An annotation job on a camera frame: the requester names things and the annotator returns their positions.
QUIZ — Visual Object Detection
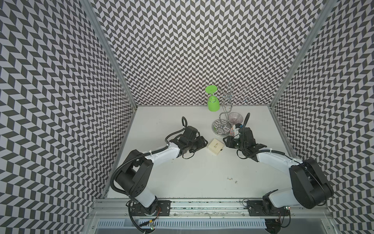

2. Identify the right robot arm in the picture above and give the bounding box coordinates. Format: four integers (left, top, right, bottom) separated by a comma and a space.
223, 127, 334, 215

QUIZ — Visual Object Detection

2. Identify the chrome wire jewelry stand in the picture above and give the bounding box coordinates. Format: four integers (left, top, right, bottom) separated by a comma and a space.
211, 83, 251, 137

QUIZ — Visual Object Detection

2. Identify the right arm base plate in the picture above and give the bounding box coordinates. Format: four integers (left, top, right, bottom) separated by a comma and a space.
246, 200, 290, 217

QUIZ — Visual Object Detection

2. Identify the colourful patterned ceramic bowl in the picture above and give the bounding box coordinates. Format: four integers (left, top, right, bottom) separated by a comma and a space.
230, 124, 240, 138

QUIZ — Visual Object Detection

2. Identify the aluminium front rail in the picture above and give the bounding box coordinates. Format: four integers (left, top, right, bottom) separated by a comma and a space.
88, 199, 332, 219

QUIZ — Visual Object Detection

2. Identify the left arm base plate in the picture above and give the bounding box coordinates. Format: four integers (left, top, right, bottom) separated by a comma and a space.
130, 200, 171, 216

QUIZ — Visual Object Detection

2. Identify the green plastic wine glass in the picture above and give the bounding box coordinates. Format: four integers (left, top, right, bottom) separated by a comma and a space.
205, 85, 220, 112

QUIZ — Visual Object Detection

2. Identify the cream small jewelry box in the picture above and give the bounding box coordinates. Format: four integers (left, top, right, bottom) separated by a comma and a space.
207, 139, 225, 156

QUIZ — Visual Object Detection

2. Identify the clear purple glass bowl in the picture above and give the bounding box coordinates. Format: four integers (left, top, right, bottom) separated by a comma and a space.
228, 112, 243, 126

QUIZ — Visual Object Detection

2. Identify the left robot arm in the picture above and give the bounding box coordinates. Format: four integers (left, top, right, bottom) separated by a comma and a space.
110, 126, 208, 215

